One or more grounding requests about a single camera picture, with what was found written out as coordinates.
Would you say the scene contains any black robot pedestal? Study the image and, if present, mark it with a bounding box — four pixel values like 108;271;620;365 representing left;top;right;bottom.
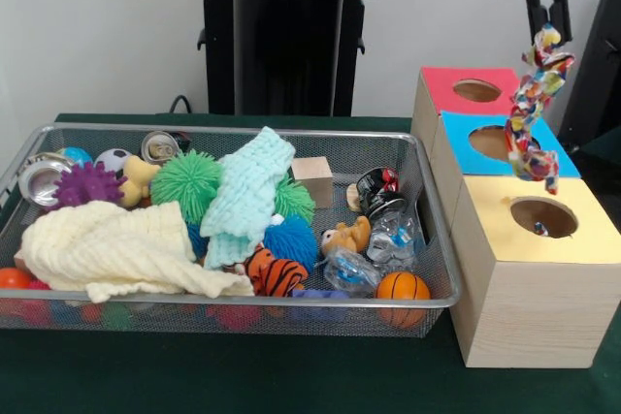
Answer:
187;0;389;118

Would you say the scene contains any black stand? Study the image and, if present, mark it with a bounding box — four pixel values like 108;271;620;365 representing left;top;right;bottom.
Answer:
557;0;621;153

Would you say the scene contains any orange basketball toy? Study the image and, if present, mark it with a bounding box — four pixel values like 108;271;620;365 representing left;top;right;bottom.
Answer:
376;271;432;328

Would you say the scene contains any green spiky ball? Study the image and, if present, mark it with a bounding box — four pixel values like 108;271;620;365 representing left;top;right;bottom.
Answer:
150;149;224;219

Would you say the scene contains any light blue waffle cloth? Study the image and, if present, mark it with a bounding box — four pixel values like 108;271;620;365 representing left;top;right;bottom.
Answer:
199;126;297;271

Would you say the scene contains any yellow duck toy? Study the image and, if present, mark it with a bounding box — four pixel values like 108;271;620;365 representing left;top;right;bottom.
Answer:
118;155;161;209

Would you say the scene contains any blue spiky ball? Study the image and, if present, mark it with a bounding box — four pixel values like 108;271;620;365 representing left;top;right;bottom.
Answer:
263;214;319;270

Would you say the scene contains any black crushed can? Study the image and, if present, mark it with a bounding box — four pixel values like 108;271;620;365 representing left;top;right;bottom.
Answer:
356;167;409;216

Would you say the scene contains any orange striped tiger plush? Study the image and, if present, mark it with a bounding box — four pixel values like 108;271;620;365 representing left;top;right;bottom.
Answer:
242;246;310;298

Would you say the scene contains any wooden box with three holes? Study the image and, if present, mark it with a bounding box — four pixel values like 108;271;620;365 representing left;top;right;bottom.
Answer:
410;66;621;369

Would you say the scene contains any dark green tablecloth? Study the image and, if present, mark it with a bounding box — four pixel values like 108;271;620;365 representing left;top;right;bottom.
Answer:
0;112;621;414
579;125;621;181

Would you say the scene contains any long multicolour rope toy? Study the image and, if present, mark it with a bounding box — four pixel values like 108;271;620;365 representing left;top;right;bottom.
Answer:
503;23;576;195

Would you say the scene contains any black cable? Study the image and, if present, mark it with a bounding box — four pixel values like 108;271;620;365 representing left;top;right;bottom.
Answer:
168;93;211;115

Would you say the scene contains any purple spiky ball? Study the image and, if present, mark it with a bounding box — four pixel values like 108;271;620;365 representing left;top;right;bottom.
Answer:
52;161;128;207

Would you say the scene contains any small wooden cube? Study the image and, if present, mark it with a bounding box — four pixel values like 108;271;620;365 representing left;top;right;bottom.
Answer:
291;156;335;209

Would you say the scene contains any metal mesh bin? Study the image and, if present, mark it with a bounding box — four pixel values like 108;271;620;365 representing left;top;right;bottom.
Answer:
0;122;463;340

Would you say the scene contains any cream waffle cloth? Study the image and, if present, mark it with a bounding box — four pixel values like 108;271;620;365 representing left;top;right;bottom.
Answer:
21;199;256;303

